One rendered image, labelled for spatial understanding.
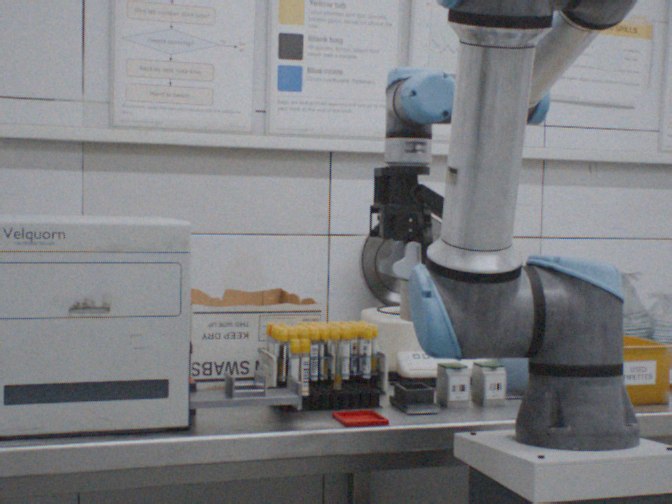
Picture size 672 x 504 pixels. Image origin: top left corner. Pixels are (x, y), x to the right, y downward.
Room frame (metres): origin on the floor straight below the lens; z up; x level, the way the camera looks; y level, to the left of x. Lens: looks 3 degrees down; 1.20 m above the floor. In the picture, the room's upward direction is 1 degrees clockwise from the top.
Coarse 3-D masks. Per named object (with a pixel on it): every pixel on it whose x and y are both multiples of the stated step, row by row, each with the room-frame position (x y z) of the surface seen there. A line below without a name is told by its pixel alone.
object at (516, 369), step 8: (496, 360) 1.68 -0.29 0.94; (504, 360) 1.66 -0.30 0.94; (512, 360) 1.66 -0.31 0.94; (520, 360) 1.67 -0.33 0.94; (504, 368) 1.66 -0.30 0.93; (512, 368) 1.66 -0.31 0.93; (520, 368) 1.67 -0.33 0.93; (512, 376) 1.66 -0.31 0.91; (520, 376) 1.67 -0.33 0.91; (512, 384) 1.66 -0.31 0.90; (520, 384) 1.67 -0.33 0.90; (512, 392) 1.66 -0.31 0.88; (520, 392) 1.66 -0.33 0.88
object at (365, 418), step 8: (336, 416) 1.45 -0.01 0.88; (344, 416) 1.47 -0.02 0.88; (352, 416) 1.47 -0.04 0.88; (360, 416) 1.48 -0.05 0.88; (368, 416) 1.48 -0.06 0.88; (376, 416) 1.47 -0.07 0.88; (384, 416) 1.45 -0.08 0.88; (344, 424) 1.42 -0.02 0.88; (352, 424) 1.41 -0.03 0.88; (360, 424) 1.42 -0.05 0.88; (368, 424) 1.42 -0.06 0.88; (376, 424) 1.42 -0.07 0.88; (384, 424) 1.43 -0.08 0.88
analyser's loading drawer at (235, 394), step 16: (224, 384) 1.46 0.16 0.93; (240, 384) 1.46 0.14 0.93; (256, 384) 1.46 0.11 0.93; (288, 384) 1.48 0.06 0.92; (192, 400) 1.39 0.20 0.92; (208, 400) 1.39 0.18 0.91; (224, 400) 1.39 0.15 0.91; (240, 400) 1.40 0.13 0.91; (256, 400) 1.41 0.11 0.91; (272, 400) 1.42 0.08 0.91; (288, 400) 1.42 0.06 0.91
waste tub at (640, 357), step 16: (624, 336) 1.76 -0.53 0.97; (624, 352) 1.61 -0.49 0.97; (640, 352) 1.62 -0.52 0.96; (656, 352) 1.63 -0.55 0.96; (624, 368) 1.61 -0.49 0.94; (640, 368) 1.62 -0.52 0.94; (656, 368) 1.63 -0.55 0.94; (640, 384) 1.62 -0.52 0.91; (656, 384) 1.63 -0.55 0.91; (640, 400) 1.62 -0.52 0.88; (656, 400) 1.63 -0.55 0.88
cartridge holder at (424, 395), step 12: (396, 384) 1.57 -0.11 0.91; (408, 384) 1.58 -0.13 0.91; (420, 384) 1.58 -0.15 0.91; (396, 396) 1.56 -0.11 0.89; (408, 396) 1.52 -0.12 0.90; (420, 396) 1.53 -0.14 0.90; (432, 396) 1.53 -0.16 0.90; (408, 408) 1.50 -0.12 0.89; (420, 408) 1.51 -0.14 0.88; (432, 408) 1.51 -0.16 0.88
